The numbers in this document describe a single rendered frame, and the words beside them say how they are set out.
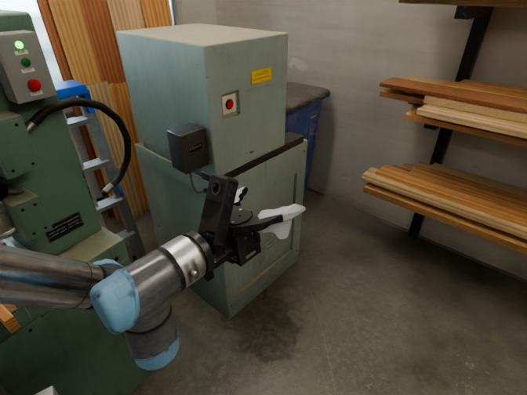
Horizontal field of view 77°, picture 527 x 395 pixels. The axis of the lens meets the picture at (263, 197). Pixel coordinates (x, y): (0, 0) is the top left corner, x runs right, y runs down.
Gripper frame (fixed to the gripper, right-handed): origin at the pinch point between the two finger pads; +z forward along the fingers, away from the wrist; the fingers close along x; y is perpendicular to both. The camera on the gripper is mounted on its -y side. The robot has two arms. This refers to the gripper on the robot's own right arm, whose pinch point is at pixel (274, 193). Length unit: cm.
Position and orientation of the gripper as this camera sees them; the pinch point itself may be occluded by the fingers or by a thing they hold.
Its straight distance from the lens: 64.6
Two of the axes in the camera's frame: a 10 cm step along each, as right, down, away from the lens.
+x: 7.3, 2.5, -6.4
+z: 6.8, -4.0, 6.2
